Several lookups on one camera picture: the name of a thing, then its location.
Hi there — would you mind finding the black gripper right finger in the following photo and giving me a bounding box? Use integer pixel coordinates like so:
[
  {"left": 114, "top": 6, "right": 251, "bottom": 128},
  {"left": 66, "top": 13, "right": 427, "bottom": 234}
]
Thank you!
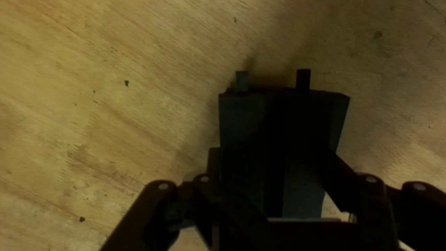
[{"left": 325, "top": 147, "right": 446, "bottom": 251}]

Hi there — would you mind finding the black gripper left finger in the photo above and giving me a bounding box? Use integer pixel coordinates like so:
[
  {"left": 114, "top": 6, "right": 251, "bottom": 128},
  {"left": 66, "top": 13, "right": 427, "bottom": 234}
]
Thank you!
[{"left": 99, "top": 147, "right": 269, "bottom": 251}]

